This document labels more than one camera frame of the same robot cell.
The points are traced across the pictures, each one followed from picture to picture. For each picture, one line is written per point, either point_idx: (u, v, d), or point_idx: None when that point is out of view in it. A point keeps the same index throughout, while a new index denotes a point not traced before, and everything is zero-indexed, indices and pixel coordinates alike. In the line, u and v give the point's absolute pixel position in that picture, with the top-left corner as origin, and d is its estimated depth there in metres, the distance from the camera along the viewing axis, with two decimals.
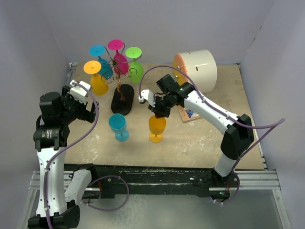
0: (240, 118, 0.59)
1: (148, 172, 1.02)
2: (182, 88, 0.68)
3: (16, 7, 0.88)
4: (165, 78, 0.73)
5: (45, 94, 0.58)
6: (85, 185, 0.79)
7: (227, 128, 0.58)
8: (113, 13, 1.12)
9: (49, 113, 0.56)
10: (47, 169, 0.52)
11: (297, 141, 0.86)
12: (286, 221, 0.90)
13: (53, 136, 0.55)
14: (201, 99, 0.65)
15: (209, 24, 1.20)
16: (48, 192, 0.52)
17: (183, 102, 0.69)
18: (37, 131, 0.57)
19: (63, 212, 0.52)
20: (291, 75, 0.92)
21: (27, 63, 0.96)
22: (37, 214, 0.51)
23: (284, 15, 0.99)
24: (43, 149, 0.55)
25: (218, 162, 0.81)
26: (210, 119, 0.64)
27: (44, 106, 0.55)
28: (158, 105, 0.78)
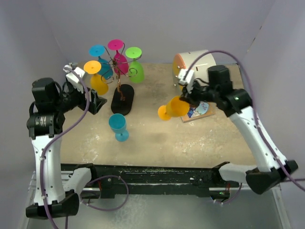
0: (289, 165, 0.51)
1: (148, 172, 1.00)
2: (238, 97, 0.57)
3: (16, 7, 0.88)
4: (221, 71, 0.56)
5: (38, 80, 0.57)
6: (85, 180, 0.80)
7: (270, 171, 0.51)
8: (113, 13, 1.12)
9: (43, 100, 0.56)
10: (43, 156, 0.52)
11: (297, 141, 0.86)
12: (286, 220, 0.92)
13: (48, 123, 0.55)
14: (255, 124, 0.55)
15: (209, 24, 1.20)
16: (45, 181, 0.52)
17: (230, 113, 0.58)
18: (31, 119, 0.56)
19: (62, 200, 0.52)
20: (291, 75, 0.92)
21: (27, 63, 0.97)
22: (35, 203, 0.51)
23: (284, 15, 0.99)
24: (37, 137, 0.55)
25: (229, 174, 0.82)
26: (253, 150, 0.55)
27: (37, 91, 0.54)
28: (194, 93, 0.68)
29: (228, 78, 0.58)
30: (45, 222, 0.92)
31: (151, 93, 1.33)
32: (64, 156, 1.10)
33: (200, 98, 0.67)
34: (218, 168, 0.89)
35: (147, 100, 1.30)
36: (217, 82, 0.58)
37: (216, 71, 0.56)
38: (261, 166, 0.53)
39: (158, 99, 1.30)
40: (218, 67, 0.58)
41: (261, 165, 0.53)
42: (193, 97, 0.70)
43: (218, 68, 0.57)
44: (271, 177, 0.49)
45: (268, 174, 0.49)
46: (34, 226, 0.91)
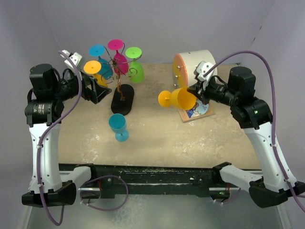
0: (298, 187, 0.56)
1: (148, 172, 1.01)
2: (258, 111, 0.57)
3: (16, 7, 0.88)
4: (249, 79, 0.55)
5: (36, 67, 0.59)
6: (86, 174, 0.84)
7: (278, 191, 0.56)
8: (113, 13, 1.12)
9: (41, 88, 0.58)
10: (39, 145, 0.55)
11: (297, 141, 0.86)
12: (286, 219, 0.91)
13: (45, 110, 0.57)
14: (271, 142, 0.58)
15: (209, 24, 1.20)
16: (42, 169, 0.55)
17: (247, 125, 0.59)
18: (29, 106, 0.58)
19: (58, 189, 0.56)
20: (291, 75, 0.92)
21: (27, 63, 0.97)
22: (31, 190, 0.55)
23: (284, 15, 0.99)
24: (35, 125, 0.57)
25: (229, 178, 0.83)
26: (264, 168, 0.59)
27: (35, 78, 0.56)
28: (209, 92, 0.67)
29: (251, 88, 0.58)
30: (45, 222, 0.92)
31: (151, 93, 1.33)
32: (64, 156, 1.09)
33: (214, 98, 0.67)
34: (219, 170, 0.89)
35: (147, 100, 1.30)
36: (241, 89, 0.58)
37: (243, 78, 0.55)
38: (269, 184, 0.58)
39: None
40: (245, 73, 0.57)
41: (269, 182, 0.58)
42: (206, 96, 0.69)
43: (246, 75, 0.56)
44: (278, 197, 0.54)
45: (275, 193, 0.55)
46: (34, 226, 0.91)
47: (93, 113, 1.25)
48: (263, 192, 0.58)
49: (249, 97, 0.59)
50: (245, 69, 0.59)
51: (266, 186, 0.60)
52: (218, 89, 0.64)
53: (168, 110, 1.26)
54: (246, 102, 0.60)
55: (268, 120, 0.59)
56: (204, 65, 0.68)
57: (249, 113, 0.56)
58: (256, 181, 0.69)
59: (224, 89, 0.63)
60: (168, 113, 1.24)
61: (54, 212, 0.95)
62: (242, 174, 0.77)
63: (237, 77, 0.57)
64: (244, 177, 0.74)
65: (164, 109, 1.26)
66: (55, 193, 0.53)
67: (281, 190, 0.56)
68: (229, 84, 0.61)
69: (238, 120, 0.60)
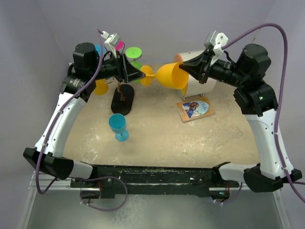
0: (293, 175, 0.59)
1: (148, 172, 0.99)
2: (263, 97, 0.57)
3: (16, 8, 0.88)
4: (261, 63, 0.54)
5: (82, 45, 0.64)
6: (87, 171, 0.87)
7: (275, 178, 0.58)
8: (114, 13, 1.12)
9: (80, 65, 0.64)
10: (60, 110, 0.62)
11: (298, 141, 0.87)
12: (286, 219, 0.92)
13: (78, 85, 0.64)
14: (273, 130, 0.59)
15: (209, 24, 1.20)
16: (51, 132, 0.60)
17: (249, 110, 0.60)
18: (66, 78, 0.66)
19: (56, 156, 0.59)
20: (292, 75, 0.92)
21: (27, 64, 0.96)
22: (35, 147, 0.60)
23: (285, 16, 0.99)
24: (65, 92, 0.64)
25: (228, 175, 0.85)
26: (263, 155, 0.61)
27: (77, 56, 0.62)
28: (216, 69, 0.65)
29: (261, 71, 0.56)
30: (45, 223, 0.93)
31: (151, 93, 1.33)
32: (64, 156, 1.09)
33: (218, 77, 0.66)
34: (219, 168, 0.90)
35: (147, 100, 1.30)
36: (251, 72, 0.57)
37: (257, 60, 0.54)
38: (266, 171, 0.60)
39: (159, 99, 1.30)
40: (259, 55, 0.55)
41: (264, 169, 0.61)
42: (210, 73, 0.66)
43: (260, 57, 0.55)
44: (275, 184, 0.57)
45: (272, 181, 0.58)
46: (34, 226, 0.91)
47: (93, 113, 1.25)
48: (260, 179, 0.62)
49: (257, 80, 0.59)
50: (260, 49, 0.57)
51: (262, 173, 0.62)
52: (226, 67, 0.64)
53: (168, 110, 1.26)
54: (252, 87, 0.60)
55: (272, 107, 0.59)
56: (218, 36, 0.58)
57: (253, 98, 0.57)
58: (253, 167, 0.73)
59: (232, 69, 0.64)
60: (168, 113, 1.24)
61: (54, 213, 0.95)
62: (238, 167, 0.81)
63: (249, 58, 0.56)
64: (240, 168, 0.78)
65: (164, 109, 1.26)
66: (51, 158, 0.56)
67: (278, 177, 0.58)
68: (239, 64, 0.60)
69: (240, 104, 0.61)
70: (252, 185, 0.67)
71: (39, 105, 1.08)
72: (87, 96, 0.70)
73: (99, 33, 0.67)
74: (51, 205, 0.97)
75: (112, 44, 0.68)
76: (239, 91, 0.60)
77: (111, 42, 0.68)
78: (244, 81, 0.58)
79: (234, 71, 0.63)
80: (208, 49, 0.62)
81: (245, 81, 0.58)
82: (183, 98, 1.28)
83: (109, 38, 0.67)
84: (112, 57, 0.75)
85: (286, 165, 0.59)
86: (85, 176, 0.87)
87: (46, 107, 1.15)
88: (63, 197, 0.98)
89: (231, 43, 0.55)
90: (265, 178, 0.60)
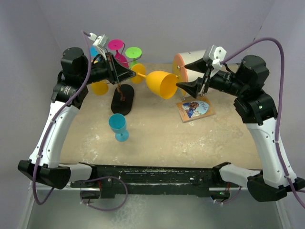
0: (297, 183, 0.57)
1: (148, 172, 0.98)
2: (262, 106, 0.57)
3: (17, 8, 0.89)
4: (260, 74, 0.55)
5: (68, 50, 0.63)
6: (86, 172, 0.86)
7: (278, 187, 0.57)
8: (114, 13, 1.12)
9: (70, 72, 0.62)
10: (53, 119, 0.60)
11: (297, 141, 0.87)
12: (286, 220, 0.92)
13: (70, 92, 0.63)
14: (274, 139, 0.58)
15: (209, 24, 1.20)
16: (45, 143, 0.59)
17: (250, 119, 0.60)
18: (57, 85, 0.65)
19: (52, 167, 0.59)
20: (291, 75, 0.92)
21: (28, 64, 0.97)
22: (29, 159, 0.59)
23: (284, 16, 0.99)
24: (56, 101, 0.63)
25: (228, 175, 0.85)
26: (265, 164, 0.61)
27: (65, 63, 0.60)
28: (215, 80, 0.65)
29: (260, 82, 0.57)
30: (45, 222, 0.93)
31: (151, 93, 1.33)
32: (64, 156, 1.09)
33: (218, 87, 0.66)
34: (219, 168, 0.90)
35: (148, 100, 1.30)
36: (250, 82, 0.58)
37: (255, 71, 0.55)
38: (269, 180, 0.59)
39: (158, 99, 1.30)
40: (258, 66, 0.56)
41: (268, 178, 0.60)
42: (211, 84, 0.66)
43: (258, 68, 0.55)
44: (278, 194, 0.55)
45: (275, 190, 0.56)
46: (34, 226, 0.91)
47: (93, 113, 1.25)
48: (263, 188, 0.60)
49: (256, 90, 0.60)
50: (259, 61, 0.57)
51: (266, 182, 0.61)
52: (225, 78, 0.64)
53: (168, 110, 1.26)
54: (251, 96, 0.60)
55: (272, 116, 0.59)
56: (215, 49, 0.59)
57: (253, 108, 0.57)
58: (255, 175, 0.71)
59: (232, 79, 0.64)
60: (168, 113, 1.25)
61: (54, 212, 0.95)
62: (241, 171, 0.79)
63: (248, 68, 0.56)
64: (243, 173, 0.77)
65: (165, 109, 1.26)
66: (47, 170, 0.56)
67: (281, 186, 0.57)
68: (239, 75, 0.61)
69: (240, 113, 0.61)
70: (254, 194, 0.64)
71: (40, 105, 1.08)
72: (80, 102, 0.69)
73: (87, 36, 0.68)
74: (51, 205, 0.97)
75: (101, 46, 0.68)
76: (239, 101, 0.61)
77: (99, 44, 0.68)
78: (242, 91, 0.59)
79: (234, 81, 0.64)
80: (206, 64, 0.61)
81: (244, 91, 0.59)
82: (182, 98, 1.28)
83: (97, 41, 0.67)
84: (102, 59, 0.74)
85: (289, 174, 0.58)
86: (85, 177, 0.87)
87: (46, 107, 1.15)
88: (63, 197, 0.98)
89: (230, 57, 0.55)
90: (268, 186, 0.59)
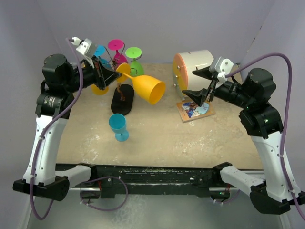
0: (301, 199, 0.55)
1: (148, 172, 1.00)
2: (268, 119, 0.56)
3: (16, 8, 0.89)
4: (268, 88, 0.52)
5: (50, 57, 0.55)
6: (85, 175, 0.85)
7: (281, 201, 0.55)
8: (113, 13, 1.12)
9: (53, 81, 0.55)
10: (41, 136, 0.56)
11: (297, 141, 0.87)
12: (286, 220, 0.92)
13: (55, 105, 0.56)
14: (279, 153, 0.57)
15: (209, 24, 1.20)
16: (37, 161, 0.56)
17: (255, 132, 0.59)
18: (41, 96, 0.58)
19: (48, 183, 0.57)
20: (291, 74, 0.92)
21: (27, 64, 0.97)
22: (23, 179, 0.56)
23: (284, 16, 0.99)
24: (42, 115, 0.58)
25: (228, 177, 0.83)
26: (269, 177, 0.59)
27: (47, 72, 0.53)
28: (220, 90, 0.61)
29: (267, 96, 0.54)
30: (45, 221, 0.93)
31: None
32: (64, 156, 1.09)
33: (223, 98, 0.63)
34: (218, 169, 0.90)
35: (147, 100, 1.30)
36: (257, 96, 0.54)
37: (262, 86, 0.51)
38: (273, 193, 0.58)
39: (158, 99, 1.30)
40: (265, 80, 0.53)
41: (271, 191, 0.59)
42: (216, 94, 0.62)
43: (266, 82, 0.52)
44: (281, 208, 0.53)
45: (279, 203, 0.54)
46: (34, 226, 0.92)
47: (93, 113, 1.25)
48: (266, 200, 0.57)
49: (262, 103, 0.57)
50: (266, 75, 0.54)
51: (269, 194, 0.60)
52: (231, 89, 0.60)
53: (168, 110, 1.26)
54: (258, 109, 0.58)
55: (278, 129, 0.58)
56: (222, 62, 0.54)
57: (259, 121, 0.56)
58: (259, 185, 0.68)
59: (238, 91, 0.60)
60: (168, 113, 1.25)
61: (54, 212, 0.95)
62: (244, 177, 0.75)
63: (254, 82, 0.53)
64: (244, 180, 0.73)
65: (165, 109, 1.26)
66: (43, 187, 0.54)
67: (285, 200, 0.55)
68: (245, 87, 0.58)
69: (245, 126, 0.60)
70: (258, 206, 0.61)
71: None
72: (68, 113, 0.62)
73: (70, 41, 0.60)
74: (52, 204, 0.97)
75: (88, 54, 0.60)
76: (245, 113, 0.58)
77: (86, 52, 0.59)
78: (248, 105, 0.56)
79: (240, 93, 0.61)
80: (212, 75, 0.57)
81: (250, 105, 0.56)
82: (182, 98, 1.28)
83: (84, 49, 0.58)
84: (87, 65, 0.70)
85: (294, 188, 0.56)
86: (85, 179, 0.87)
87: None
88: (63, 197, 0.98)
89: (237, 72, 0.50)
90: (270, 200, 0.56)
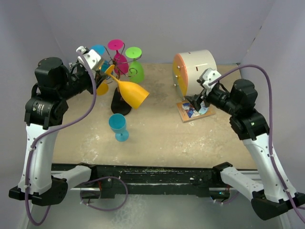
0: (298, 198, 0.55)
1: (148, 172, 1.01)
2: (254, 122, 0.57)
3: (16, 8, 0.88)
4: (250, 94, 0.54)
5: (45, 61, 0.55)
6: (84, 176, 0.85)
7: (278, 202, 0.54)
8: (113, 13, 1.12)
9: (45, 85, 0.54)
10: (32, 147, 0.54)
11: (297, 141, 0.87)
12: (286, 221, 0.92)
13: (44, 111, 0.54)
14: (269, 153, 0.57)
15: (209, 24, 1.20)
16: (30, 171, 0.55)
17: (245, 137, 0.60)
18: (30, 101, 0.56)
19: (43, 192, 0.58)
20: (291, 74, 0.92)
21: (27, 64, 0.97)
22: (18, 187, 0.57)
23: (284, 15, 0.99)
24: (32, 124, 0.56)
25: (228, 177, 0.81)
26: (263, 178, 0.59)
27: (40, 74, 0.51)
28: (210, 97, 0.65)
29: (252, 101, 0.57)
30: (45, 221, 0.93)
31: (151, 93, 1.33)
32: (64, 156, 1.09)
33: (215, 104, 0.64)
34: (218, 168, 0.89)
35: (147, 100, 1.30)
36: (242, 102, 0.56)
37: (245, 93, 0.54)
38: (269, 195, 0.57)
39: (158, 99, 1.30)
40: (248, 87, 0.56)
41: (268, 192, 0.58)
42: (208, 100, 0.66)
43: (248, 89, 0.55)
44: (277, 208, 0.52)
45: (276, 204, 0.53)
46: (34, 226, 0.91)
47: (93, 113, 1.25)
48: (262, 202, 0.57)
49: (249, 109, 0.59)
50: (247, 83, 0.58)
51: (267, 197, 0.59)
52: (220, 97, 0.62)
53: (168, 109, 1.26)
54: (244, 114, 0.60)
55: (265, 131, 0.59)
56: (209, 72, 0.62)
57: (246, 125, 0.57)
58: (260, 192, 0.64)
59: (227, 97, 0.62)
60: (168, 113, 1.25)
61: (55, 212, 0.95)
62: (245, 181, 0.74)
63: (238, 90, 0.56)
64: (244, 182, 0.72)
65: (165, 109, 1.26)
66: (38, 197, 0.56)
67: (281, 201, 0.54)
68: (232, 93, 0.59)
69: (235, 130, 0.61)
70: (257, 210, 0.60)
71: None
72: (59, 119, 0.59)
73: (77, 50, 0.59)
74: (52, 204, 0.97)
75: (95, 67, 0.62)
76: (234, 119, 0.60)
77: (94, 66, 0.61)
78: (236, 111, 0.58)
79: (228, 100, 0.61)
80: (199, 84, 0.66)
81: (237, 110, 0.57)
82: (182, 98, 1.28)
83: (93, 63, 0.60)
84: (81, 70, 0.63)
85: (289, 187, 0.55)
86: (82, 180, 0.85)
87: None
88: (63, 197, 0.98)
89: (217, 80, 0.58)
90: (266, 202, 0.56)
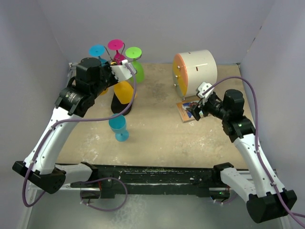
0: (286, 193, 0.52)
1: (148, 172, 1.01)
2: (242, 124, 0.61)
3: (16, 8, 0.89)
4: (239, 101, 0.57)
5: (87, 59, 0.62)
6: (84, 175, 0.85)
7: (266, 195, 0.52)
8: (114, 13, 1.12)
9: (82, 79, 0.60)
10: (52, 127, 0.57)
11: (296, 142, 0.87)
12: (286, 220, 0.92)
13: (74, 100, 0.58)
14: (255, 149, 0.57)
15: (209, 24, 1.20)
16: (41, 149, 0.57)
17: (234, 138, 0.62)
18: (64, 90, 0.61)
19: (45, 174, 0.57)
20: (291, 74, 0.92)
21: (27, 64, 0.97)
22: (24, 161, 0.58)
23: (285, 15, 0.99)
24: (59, 108, 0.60)
25: (228, 178, 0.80)
26: (253, 175, 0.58)
27: (80, 69, 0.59)
28: (207, 106, 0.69)
29: (241, 108, 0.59)
30: (45, 221, 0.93)
31: (151, 93, 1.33)
32: (64, 156, 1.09)
33: (211, 113, 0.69)
34: (218, 167, 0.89)
35: (147, 100, 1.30)
36: (231, 108, 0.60)
37: (233, 99, 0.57)
38: (259, 192, 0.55)
39: (158, 99, 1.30)
40: (237, 95, 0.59)
41: (259, 190, 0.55)
42: (204, 109, 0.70)
43: (237, 96, 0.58)
44: (265, 201, 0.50)
45: (263, 197, 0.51)
46: (34, 226, 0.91)
47: (93, 113, 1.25)
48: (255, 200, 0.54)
49: (239, 115, 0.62)
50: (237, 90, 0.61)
51: (258, 195, 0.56)
52: (215, 105, 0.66)
53: (168, 109, 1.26)
54: (235, 119, 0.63)
55: (251, 131, 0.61)
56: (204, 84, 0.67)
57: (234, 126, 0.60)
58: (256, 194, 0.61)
59: (221, 105, 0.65)
60: (168, 112, 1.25)
61: (55, 212, 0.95)
62: (245, 183, 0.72)
63: (228, 97, 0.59)
64: (241, 184, 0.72)
65: (165, 109, 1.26)
66: (37, 177, 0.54)
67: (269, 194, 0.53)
68: (224, 101, 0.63)
69: (227, 133, 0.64)
70: (252, 211, 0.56)
71: (39, 105, 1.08)
72: (84, 112, 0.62)
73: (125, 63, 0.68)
74: (52, 204, 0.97)
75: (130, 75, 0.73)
76: (225, 122, 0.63)
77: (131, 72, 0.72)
78: (226, 115, 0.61)
79: (222, 107, 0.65)
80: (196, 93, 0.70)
81: (227, 116, 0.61)
82: (182, 98, 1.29)
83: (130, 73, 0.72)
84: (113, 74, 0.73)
85: (276, 182, 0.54)
86: (82, 179, 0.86)
87: (45, 107, 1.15)
88: (63, 197, 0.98)
89: (210, 88, 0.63)
90: (256, 199, 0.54)
